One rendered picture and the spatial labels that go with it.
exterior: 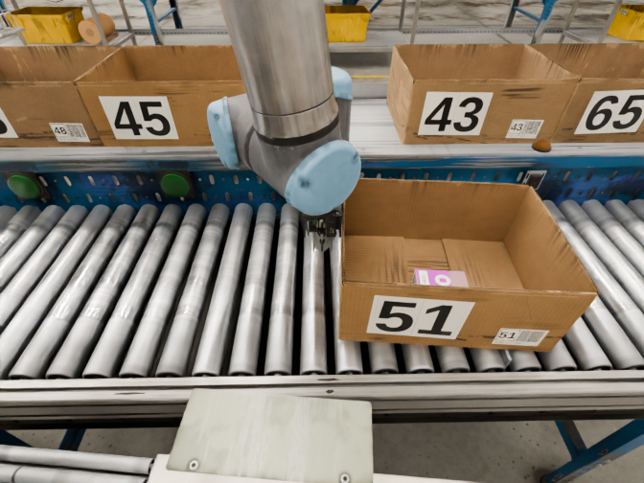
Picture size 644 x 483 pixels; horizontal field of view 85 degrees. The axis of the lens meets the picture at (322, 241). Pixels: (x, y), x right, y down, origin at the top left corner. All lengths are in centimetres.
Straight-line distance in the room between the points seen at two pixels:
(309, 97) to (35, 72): 119
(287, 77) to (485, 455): 137
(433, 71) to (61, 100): 101
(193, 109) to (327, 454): 79
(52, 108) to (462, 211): 100
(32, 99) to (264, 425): 91
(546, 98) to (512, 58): 29
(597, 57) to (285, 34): 123
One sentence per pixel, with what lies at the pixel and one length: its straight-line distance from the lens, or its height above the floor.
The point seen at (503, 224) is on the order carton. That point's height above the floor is 81.
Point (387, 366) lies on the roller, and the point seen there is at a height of 75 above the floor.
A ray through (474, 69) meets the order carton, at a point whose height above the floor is 98.
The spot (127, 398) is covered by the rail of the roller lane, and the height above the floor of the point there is 74.
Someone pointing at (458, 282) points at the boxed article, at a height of 80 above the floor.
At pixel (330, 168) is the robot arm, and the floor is 115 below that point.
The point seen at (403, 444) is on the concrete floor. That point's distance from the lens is 143.
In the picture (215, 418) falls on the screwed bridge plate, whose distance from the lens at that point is 65.
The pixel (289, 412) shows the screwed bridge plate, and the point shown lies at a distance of 63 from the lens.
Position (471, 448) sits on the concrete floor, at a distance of 149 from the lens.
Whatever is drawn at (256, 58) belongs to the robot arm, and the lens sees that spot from 33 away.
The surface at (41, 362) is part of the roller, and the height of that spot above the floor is 74.
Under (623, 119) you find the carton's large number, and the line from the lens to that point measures 121.
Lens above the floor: 134
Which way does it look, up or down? 43 degrees down
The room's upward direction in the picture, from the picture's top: straight up
